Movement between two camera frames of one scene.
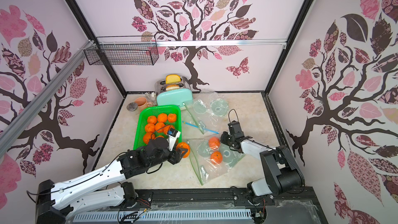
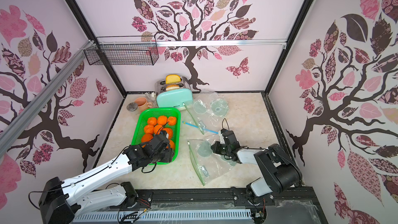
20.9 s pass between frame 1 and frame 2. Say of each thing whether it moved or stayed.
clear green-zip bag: stayed
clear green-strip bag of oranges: stayed
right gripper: moved
